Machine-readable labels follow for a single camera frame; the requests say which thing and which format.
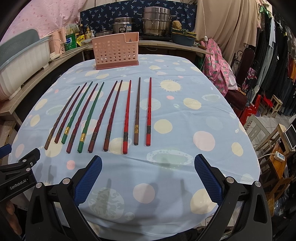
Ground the dark red chopstick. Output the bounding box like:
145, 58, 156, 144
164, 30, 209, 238
103, 80, 123, 152
66, 84, 98, 154
54, 82, 87, 144
88, 81, 117, 153

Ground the green chopstick gold band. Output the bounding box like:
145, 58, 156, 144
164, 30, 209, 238
61, 82, 93, 144

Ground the bright red chopstick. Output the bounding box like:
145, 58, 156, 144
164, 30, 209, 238
146, 78, 152, 146
123, 80, 132, 154

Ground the brown chopstick gold band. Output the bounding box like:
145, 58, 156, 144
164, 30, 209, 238
134, 78, 140, 146

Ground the pink perforated utensil holder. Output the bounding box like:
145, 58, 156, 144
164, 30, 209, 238
92, 32, 139, 70

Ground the left hand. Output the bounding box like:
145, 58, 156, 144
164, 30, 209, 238
5, 201, 22, 235

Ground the white power strip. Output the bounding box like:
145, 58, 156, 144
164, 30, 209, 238
273, 151, 285, 162

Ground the white dish rack tub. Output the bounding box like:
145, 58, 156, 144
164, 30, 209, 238
0, 29, 50, 101

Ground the wooden counter shelf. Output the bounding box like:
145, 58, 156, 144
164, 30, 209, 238
0, 39, 213, 117

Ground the red plastic stool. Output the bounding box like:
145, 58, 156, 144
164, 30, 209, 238
240, 95, 261, 125

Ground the pink electric kettle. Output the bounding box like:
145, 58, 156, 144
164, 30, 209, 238
48, 28, 66, 57

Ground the green detergent bottle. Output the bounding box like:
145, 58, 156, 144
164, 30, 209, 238
64, 33, 77, 52

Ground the light blue dotted tablecloth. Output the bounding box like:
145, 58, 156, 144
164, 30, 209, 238
9, 55, 260, 240

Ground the pink dotted curtain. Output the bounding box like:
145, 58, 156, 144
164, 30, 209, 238
1, 0, 86, 44

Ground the pink floral garment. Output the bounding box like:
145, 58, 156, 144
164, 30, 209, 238
201, 39, 238, 96

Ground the small steel pot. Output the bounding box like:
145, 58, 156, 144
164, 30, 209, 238
95, 30, 113, 37

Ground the navy patterned cloth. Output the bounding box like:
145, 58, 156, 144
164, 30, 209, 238
80, 1, 197, 36

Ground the silver rice cooker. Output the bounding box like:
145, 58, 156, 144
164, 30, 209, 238
112, 17, 137, 34

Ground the blue bowl with vegetables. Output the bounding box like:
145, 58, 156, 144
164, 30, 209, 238
171, 28, 196, 47

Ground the beige curtain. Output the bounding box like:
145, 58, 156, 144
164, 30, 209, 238
194, 1, 258, 63

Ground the stainless steel steamer pot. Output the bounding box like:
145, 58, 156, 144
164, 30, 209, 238
142, 6, 175, 37

